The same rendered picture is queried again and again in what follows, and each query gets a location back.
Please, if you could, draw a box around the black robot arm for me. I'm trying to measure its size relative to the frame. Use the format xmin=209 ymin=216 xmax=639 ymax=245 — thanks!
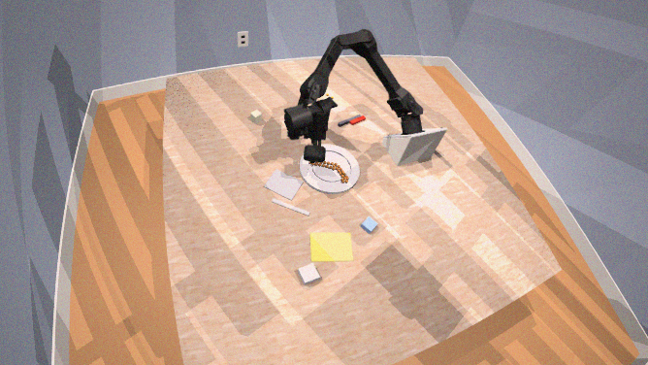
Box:
xmin=283 ymin=29 xmax=426 ymax=141

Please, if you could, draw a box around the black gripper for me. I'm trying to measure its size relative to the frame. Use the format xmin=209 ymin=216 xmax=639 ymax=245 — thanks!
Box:
xmin=304 ymin=123 xmax=328 ymax=163

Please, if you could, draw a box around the yellow flat square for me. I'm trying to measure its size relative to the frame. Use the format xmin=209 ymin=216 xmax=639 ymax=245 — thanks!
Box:
xmin=309 ymin=232 xmax=353 ymax=262

